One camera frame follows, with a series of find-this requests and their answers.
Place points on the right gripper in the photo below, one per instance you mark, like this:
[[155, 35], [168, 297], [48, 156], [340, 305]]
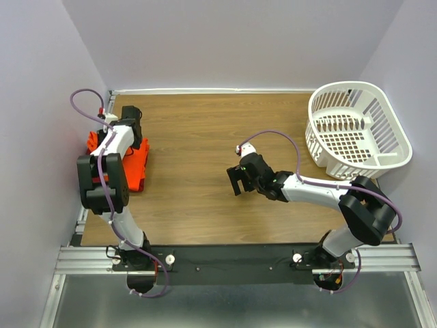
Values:
[[235, 173]]

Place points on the orange t-shirt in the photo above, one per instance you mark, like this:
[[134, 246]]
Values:
[[94, 140]]

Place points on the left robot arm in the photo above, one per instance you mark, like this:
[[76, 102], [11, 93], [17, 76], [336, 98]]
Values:
[[104, 190]]

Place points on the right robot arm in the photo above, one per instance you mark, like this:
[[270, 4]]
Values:
[[366, 210]]

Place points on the folded dark red t-shirt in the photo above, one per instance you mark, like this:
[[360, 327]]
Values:
[[135, 166]]

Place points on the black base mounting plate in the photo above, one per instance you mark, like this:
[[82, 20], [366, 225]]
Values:
[[189, 265]]

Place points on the white plastic laundry basket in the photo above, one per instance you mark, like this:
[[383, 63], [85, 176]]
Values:
[[352, 130]]

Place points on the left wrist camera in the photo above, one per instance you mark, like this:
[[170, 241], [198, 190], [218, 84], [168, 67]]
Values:
[[106, 116]]

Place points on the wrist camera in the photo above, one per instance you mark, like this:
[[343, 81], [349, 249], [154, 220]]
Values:
[[245, 149], [106, 116]]

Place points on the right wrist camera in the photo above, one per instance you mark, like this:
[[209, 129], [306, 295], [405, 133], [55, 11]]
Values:
[[245, 149]]

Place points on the aluminium frame rail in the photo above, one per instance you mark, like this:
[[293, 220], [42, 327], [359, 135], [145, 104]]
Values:
[[383, 258]]

